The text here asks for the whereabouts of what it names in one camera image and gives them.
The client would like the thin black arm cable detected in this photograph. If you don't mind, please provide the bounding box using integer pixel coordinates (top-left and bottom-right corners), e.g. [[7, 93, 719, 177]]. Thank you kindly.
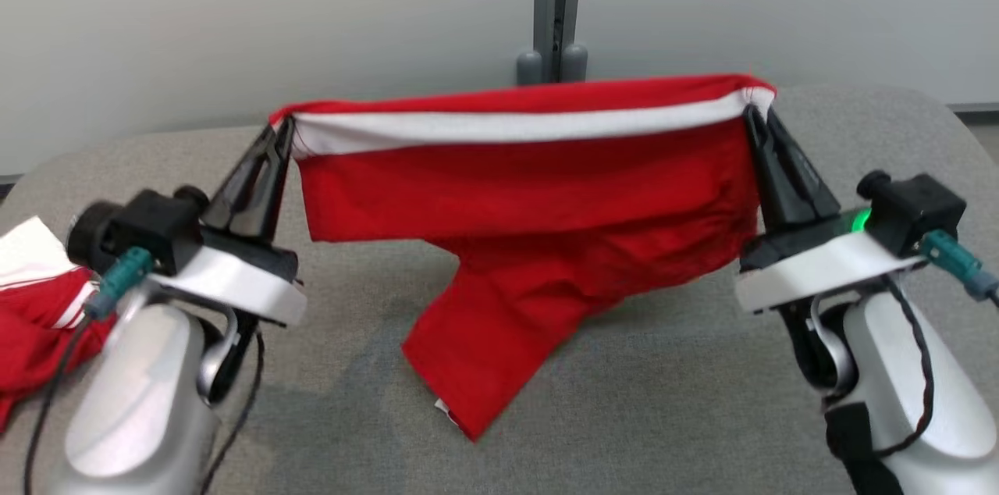
[[199, 331, 266, 495], [878, 276, 937, 458]]

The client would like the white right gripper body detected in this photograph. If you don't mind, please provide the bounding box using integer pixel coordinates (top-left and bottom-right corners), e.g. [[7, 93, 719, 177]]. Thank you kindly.
[[734, 208, 930, 316]]

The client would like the left camera cable teal plug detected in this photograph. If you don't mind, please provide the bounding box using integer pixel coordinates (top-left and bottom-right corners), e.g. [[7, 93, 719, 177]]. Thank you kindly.
[[22, 247, 155, 495]]

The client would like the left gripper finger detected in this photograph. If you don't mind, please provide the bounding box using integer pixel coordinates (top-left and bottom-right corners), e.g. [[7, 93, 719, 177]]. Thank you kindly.
[[201, 124, 279, 234], [234, 116, 296, 242]]

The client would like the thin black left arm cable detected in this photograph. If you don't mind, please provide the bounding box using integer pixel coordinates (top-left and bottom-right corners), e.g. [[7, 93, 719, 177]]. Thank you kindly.
[[199, 331, 266, 495]]

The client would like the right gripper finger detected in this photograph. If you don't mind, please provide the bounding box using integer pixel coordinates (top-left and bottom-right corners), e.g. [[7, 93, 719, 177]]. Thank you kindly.
[[763, 109, 840, 226], [741, 106, 797, 234]]

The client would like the red shorts white trim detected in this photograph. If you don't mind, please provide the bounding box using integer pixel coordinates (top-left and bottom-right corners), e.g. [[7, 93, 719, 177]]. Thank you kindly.
[[269, 73, 777, 443]]

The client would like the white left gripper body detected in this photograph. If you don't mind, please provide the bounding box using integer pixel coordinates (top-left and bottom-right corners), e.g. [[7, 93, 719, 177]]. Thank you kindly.
[[148, 226, 307, 328]]

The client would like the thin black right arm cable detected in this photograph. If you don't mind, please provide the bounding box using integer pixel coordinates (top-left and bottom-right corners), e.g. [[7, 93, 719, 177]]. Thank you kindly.
[[878, 276, 937, 458]]

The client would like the red white basketball jersey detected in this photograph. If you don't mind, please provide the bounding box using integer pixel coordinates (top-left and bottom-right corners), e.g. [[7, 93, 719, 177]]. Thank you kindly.
[[0, 215, 118, 433]]

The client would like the grey cylindrical post foot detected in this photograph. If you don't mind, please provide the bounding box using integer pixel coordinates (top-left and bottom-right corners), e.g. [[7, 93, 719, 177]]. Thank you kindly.
[[560, 44, 588, 84], [516, 50, 543, 87]]

